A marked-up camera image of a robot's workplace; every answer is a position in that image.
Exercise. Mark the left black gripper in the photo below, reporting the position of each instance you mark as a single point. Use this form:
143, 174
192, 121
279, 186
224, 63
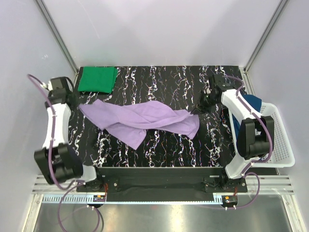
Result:
76, 99

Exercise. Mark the dark blue t shirt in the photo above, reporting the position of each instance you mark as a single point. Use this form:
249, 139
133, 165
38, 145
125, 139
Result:
245, 122

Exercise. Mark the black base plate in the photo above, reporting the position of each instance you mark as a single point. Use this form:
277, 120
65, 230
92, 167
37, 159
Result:
158, 185

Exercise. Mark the folded green t shirt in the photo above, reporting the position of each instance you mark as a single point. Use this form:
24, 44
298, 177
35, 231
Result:
98, 79

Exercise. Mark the white plastic basket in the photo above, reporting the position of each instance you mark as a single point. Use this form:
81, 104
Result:
282, 155

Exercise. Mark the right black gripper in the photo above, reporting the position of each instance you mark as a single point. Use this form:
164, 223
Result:
200, 106

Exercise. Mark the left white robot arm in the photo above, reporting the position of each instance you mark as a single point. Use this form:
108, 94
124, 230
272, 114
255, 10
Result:
57, 160

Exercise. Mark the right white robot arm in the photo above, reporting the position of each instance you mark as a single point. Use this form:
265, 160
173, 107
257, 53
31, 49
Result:
255, 140

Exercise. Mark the aluminium rail frame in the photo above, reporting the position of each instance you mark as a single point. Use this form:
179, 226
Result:
269, 205

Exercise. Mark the purple t shirt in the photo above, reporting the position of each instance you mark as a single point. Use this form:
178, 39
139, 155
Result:
129, 123

